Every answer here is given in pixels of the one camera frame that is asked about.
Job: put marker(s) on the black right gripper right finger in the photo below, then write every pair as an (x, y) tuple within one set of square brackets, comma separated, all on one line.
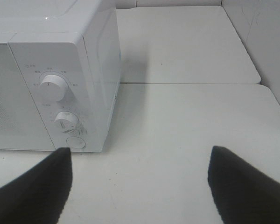
[(242, 194)]

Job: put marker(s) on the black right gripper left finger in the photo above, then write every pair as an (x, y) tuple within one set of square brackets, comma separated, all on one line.
[(39, 195)]

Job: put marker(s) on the round white door button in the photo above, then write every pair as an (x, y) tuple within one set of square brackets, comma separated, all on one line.
[(75, 142)]

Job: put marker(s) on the white microwave door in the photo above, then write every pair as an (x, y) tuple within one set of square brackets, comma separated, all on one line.
[(21, 127)]

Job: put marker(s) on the white microwave knob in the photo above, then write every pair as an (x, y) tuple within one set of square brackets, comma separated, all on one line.
[(66, 121), (53, 87)]

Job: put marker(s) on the white microwave oven body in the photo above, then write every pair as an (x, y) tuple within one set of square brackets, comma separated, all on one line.
[(77, 40)]

